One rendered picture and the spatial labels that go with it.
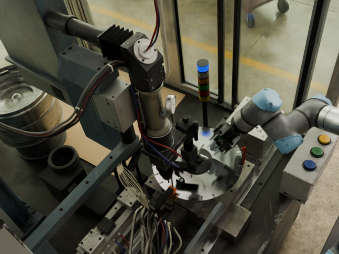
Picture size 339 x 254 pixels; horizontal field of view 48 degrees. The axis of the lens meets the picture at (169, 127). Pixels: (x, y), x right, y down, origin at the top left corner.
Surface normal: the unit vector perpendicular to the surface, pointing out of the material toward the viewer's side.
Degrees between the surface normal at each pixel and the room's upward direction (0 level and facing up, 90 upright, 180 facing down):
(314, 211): 0
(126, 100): 90
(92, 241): 0
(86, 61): 0
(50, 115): 90
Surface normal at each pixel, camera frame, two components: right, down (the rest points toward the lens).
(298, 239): -0.11, -0.65
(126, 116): 0.80, 0.39
